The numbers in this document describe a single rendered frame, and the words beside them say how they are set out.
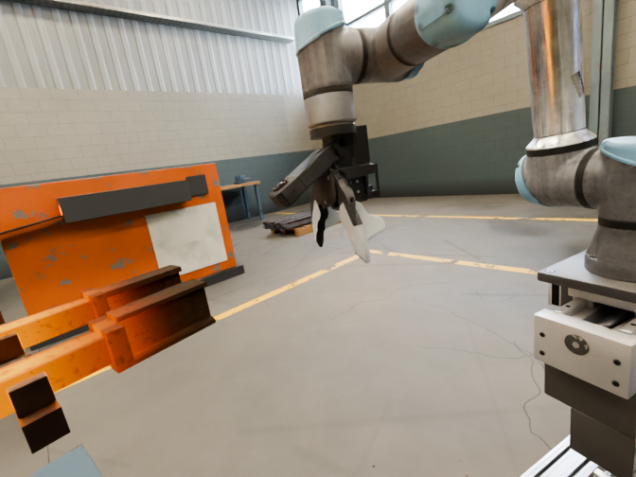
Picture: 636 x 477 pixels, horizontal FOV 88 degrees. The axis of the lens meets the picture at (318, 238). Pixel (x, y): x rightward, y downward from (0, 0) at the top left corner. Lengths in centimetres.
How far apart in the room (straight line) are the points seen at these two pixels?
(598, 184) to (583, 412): 40
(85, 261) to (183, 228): 85
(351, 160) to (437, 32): 20
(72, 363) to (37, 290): 312
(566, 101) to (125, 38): 791
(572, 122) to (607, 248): 24
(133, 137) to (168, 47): 207
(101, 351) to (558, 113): 79
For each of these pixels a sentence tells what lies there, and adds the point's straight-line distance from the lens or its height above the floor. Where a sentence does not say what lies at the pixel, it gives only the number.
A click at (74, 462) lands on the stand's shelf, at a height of 71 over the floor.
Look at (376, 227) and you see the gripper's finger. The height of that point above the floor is 98.
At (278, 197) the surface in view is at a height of 105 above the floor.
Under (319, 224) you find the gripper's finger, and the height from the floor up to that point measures 98.
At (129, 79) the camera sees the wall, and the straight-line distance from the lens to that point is 800.
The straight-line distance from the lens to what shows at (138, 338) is 33.
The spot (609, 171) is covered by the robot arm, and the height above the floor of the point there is 100.
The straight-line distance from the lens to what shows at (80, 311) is 43.
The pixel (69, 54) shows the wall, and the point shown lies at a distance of 792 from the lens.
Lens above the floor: 108
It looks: 13 degrees down
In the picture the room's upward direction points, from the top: 9 degrees counter-clockwise
